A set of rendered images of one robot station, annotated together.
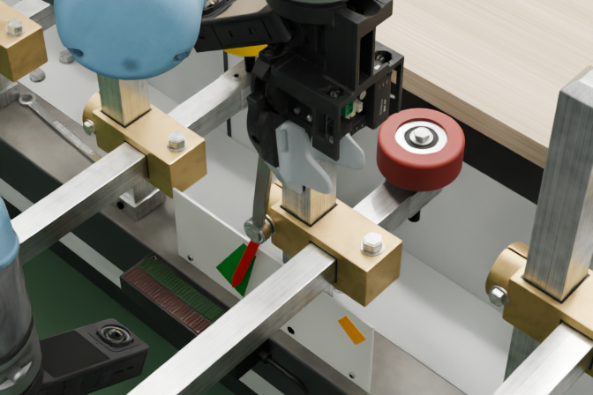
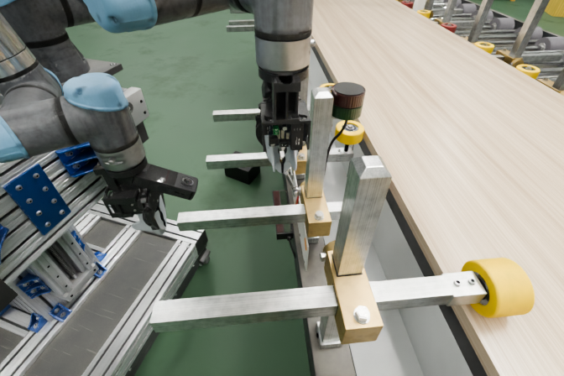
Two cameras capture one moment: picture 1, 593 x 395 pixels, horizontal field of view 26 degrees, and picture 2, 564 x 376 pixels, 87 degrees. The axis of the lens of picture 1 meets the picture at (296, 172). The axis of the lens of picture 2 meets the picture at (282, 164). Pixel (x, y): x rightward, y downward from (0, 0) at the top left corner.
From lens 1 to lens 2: 0.59 m
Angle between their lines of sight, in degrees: 31
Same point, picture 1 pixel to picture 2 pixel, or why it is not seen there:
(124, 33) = not seen: outside the picture
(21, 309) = (113, 136)
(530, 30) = (449, 180)
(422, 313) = not seen: hidden behind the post
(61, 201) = (258, 155)
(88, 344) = (174, 178)
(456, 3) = (426, 158)
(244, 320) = (258, 212)
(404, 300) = not seen: hidden behind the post
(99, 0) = not seen: outside the picture
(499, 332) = not seen: hidden behind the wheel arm
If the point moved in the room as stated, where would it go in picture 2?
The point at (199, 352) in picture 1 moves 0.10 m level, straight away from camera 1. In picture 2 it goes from (237, 212) to (264, 187)
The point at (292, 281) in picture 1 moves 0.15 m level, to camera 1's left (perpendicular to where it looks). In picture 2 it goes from (284, 211) to (240, 180)
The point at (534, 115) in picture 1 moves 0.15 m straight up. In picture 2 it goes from (420, 208) to (446, 150)
